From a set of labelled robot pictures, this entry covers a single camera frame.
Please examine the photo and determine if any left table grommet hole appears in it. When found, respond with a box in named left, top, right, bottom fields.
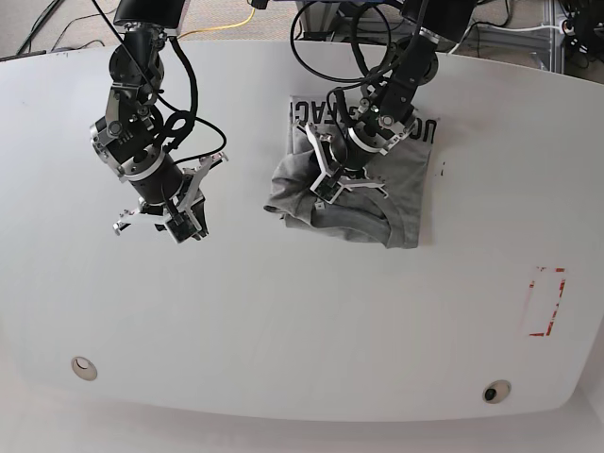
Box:
left=71, top=356, right=98, bottom=381

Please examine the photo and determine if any red tape rectangle marking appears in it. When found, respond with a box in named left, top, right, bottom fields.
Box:
left=522, top=266, right=567, bottom=337

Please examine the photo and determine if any white cable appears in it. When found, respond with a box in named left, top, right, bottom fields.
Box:
left=450, top=21, right=565, bottom=56

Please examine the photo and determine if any yellow cable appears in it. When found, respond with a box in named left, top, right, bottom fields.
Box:
left=178, top=4, right=259, bottom=39

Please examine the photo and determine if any grey t-shirt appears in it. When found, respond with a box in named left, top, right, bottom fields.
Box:
left=263, top=95, right=439, bottom=249

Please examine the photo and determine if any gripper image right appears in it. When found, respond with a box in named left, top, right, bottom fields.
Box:
left=294, top=122, right=389, bottom=198

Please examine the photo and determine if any aluminium frame base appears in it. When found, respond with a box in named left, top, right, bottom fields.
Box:
left=294, top=1, right=566, bottom=74

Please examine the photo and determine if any table grommet hole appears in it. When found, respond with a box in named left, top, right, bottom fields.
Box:
left=71, top=356, right=98, bottom=381
left=482, top=379, right=512, bottom=405

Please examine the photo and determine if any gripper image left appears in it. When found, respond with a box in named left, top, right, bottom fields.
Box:
left=113, top=151, right=227, bottom=239

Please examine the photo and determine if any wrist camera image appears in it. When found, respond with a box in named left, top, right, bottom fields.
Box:
left=165, top=213, right=202, bottom=243
left=310, top=175, right=344, bottom=204

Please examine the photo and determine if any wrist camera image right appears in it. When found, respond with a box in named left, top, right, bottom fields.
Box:
left=310, top=175, right=344, bottom=204

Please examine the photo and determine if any right table grommet hole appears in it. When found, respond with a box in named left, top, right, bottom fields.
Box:
left=482, top=379, right=512, bottom=405

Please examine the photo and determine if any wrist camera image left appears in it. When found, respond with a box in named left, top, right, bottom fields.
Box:
left=165, top=213, right=202, bottom=243

